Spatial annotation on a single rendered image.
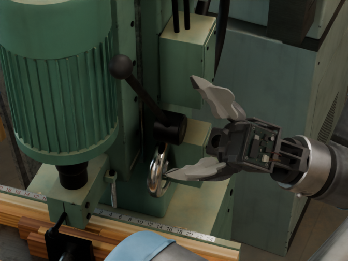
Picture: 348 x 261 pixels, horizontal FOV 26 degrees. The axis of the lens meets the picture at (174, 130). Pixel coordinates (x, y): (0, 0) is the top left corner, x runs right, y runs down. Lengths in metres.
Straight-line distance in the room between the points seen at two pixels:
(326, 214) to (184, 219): 1.19
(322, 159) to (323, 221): 1.60
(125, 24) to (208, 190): 0.59
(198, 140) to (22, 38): 0.49
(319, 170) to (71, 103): 0.39
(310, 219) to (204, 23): 1.52
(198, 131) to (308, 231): 1.33
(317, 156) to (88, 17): 0.40
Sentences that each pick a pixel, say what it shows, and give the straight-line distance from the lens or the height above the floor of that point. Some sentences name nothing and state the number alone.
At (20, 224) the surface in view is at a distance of 1.51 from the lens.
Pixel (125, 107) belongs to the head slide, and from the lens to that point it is 1.35.
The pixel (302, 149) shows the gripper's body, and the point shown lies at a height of 1.28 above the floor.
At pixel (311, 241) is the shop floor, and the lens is 2.71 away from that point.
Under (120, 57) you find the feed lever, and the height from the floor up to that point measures 1.45.
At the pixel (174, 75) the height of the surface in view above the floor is 1.22.
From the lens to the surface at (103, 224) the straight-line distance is 1.48.
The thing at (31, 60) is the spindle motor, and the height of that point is 1.41.
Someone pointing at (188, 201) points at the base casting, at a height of 0.80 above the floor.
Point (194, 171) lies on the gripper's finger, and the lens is 1.11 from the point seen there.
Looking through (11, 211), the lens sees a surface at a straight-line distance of 1.54.
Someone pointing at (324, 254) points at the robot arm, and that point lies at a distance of 0.86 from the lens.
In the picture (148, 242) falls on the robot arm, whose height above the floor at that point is 1.45.
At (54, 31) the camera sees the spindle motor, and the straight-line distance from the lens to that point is 1.07.
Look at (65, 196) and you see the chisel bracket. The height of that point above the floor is 1.07.
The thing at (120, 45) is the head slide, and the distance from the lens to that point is 1.26.
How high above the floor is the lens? 2.07
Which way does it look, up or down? 43 degrees down
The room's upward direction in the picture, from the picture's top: straight up
